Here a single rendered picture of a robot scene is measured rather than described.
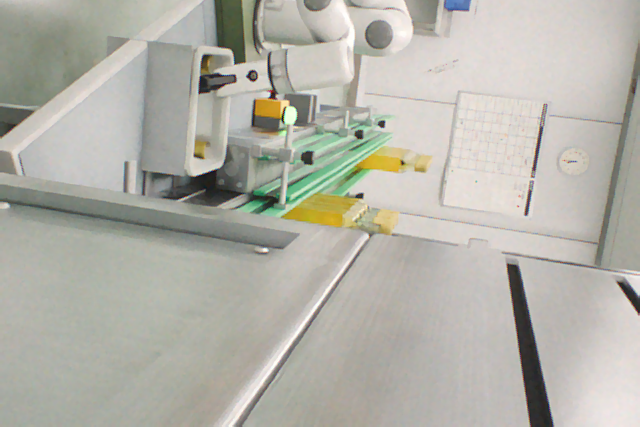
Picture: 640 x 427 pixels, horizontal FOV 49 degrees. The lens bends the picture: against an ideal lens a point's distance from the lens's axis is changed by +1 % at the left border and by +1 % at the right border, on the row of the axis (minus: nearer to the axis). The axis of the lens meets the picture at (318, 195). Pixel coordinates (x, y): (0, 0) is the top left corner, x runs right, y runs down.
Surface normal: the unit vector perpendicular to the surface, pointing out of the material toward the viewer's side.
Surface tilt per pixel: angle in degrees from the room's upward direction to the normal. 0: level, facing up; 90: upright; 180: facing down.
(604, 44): 90
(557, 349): 90
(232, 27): 90
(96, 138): 0
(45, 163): 0
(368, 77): 90
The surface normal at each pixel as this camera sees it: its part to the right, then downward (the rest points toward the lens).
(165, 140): -0.22, 0.16
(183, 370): 0.11, -0.97
